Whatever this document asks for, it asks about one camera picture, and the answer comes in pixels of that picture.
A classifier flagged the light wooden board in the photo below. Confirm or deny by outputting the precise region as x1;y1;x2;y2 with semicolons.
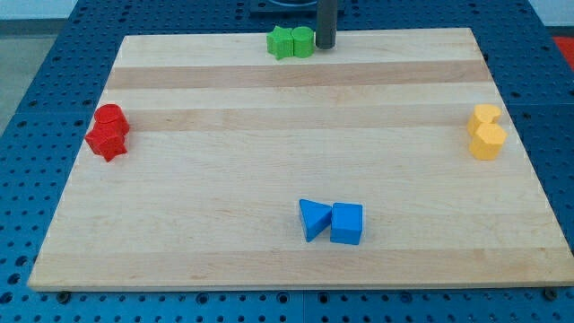
28;28;573;292

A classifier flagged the blue triangle block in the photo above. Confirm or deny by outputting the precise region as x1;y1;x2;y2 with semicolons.
299;199;332;242

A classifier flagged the blue cube block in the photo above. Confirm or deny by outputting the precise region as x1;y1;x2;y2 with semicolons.
330;203;363;245

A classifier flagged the green star block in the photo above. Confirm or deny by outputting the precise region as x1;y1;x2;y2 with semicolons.
266;26;294;60

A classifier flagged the red star block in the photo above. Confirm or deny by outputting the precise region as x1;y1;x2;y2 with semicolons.
84;123;127;162

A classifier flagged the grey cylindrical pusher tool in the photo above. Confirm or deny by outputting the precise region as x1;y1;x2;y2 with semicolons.
315;0;338;49

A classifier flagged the yellow hexagon block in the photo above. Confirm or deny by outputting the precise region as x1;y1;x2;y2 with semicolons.
469;124;508;161

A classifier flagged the yellow heart block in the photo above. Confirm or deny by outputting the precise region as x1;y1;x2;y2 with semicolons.
466;103;501;136

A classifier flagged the green cylinder block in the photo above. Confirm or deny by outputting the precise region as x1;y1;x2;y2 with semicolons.
291;26;315;58

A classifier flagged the red cylinder block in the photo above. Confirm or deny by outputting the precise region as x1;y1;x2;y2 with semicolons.
94;103;130;135

